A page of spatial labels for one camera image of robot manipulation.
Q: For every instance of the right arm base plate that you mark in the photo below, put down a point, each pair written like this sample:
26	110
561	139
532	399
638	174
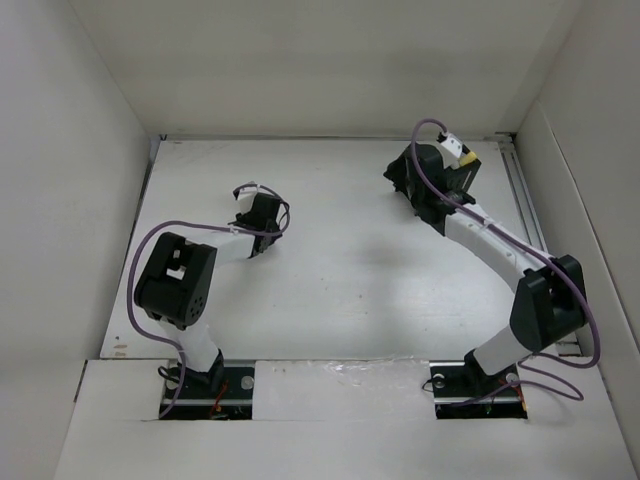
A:
462	393

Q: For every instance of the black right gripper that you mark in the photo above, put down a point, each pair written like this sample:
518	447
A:
397	170

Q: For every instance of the black slotted pen holder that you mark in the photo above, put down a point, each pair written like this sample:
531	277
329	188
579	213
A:
458	180

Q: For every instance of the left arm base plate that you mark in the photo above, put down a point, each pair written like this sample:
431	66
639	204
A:
231	400

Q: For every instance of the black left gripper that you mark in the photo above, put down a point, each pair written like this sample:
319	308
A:
241	217

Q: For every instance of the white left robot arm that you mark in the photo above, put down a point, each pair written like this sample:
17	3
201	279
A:
175	282

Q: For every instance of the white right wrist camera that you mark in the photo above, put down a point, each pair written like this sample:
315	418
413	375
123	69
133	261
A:
452	144

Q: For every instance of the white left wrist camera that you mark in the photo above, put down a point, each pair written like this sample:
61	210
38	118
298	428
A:
245	195

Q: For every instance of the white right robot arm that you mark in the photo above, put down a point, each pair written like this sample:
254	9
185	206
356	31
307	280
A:
549	293

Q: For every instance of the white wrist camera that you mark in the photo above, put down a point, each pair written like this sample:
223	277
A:
245	195
452	144

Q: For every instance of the pale yellow translucent highlighter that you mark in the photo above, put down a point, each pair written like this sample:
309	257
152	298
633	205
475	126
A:
468	159

